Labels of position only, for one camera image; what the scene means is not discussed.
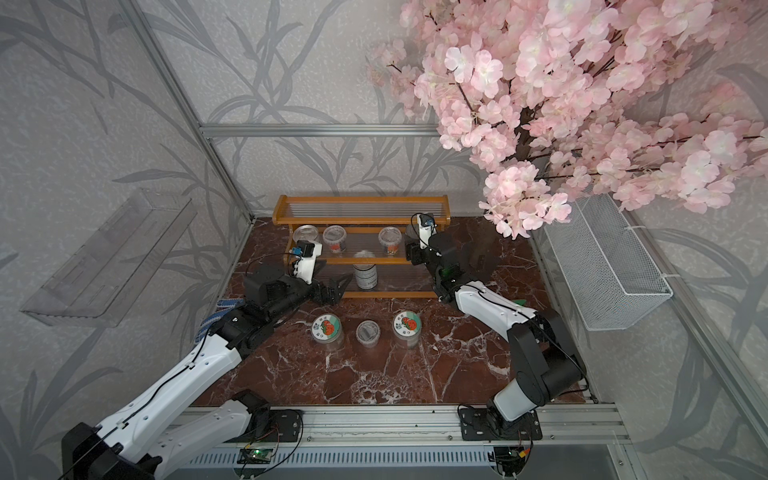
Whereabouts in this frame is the white wire mesh basket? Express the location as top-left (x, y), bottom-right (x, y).
top-left (544, 195), bottom-right (673, 332)

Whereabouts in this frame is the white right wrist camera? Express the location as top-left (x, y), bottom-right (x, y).
top-left (413, 213), bottom-right (436, 249)

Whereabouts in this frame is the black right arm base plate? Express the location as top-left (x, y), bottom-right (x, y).
top-left (457, 404), bottom-right (543, 441)

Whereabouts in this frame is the clear acrylic wall shelf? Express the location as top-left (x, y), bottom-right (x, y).
top-left (21, 188), bottom-right (197, 328)

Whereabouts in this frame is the black label can bottom shelf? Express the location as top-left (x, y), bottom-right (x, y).
top-left (353, 250), bottom-right (378, 291)

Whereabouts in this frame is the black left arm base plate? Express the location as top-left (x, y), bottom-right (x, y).
top-left (233, 390), bottom-right (303, 443)

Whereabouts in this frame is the tomato lid jar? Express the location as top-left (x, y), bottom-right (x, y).
top-left (310, 313), bottom-right (344, 351)
top-left (392, 311), bottom-right (422, 348)

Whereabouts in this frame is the silver pull-tab can left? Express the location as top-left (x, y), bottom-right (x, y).
top-left (292, 225), bottom-right (320, 243)

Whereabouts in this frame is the orange wooden three-tier shelf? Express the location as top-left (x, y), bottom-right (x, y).
top-left (272, 195), bottom-right (451, 299)

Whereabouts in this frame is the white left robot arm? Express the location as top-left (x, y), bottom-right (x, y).
top-left (61, 265), bottom-right (353, 479)

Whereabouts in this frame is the blue dotted work glove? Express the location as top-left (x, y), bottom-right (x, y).
top-left (194, 298), bottom-right (243, 344)

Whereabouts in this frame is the dark metal tree base plate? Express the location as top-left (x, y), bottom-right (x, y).
top-left (459, 241), bottom-right (500, 283)

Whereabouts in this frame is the aluminium front rail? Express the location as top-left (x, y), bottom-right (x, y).
top-left (186, 403), bottom-right (630, 471)

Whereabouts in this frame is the small red label plastic cup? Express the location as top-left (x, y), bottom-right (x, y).
top-left (355, 320), bottom-right (381, 348)

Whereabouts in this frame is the small clear cup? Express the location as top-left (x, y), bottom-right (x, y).
top-left (378, 226), bottom-right (403, 256)
top-left (322, 225), bottom-right (347, 254)

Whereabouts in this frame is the right circuit board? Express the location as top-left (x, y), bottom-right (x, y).
top-left (492, 446), bottom-right (530, 479)

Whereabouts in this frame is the left green circuit board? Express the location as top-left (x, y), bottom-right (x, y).
top-left (237, 446), bottom-right (277, 465)

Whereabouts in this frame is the brown tree trunk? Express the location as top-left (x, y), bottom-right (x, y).
top-left (466, 228), bottom-right (498, 275)

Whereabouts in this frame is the pink cherry blossom crown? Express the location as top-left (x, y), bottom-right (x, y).
top-left (369, 1), bottom-right (767, 238)

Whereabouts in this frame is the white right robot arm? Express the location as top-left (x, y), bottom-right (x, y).
top-left (405, 232), bottom-right (586, 434)

